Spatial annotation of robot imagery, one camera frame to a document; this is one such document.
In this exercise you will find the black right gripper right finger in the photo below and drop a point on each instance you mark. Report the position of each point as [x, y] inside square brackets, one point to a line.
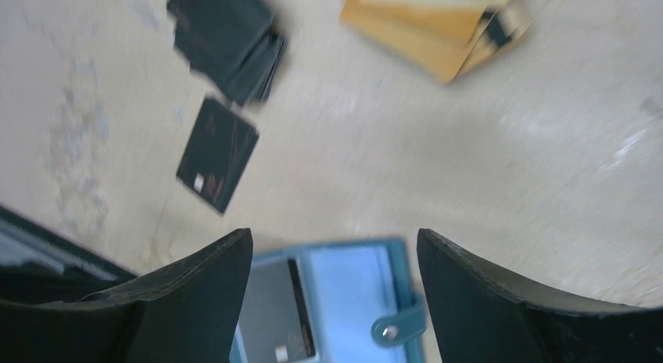
[483, 312]

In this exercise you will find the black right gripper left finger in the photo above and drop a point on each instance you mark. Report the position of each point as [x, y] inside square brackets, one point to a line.
[186, 311]

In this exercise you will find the blue leather card holder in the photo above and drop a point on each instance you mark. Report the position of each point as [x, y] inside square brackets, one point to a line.
[360, 298]

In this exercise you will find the orange credit card stack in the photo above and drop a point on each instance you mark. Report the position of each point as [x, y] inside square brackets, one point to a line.
[446, 38]

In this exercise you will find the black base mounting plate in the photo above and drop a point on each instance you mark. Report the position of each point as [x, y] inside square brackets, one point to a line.
[39, 266]

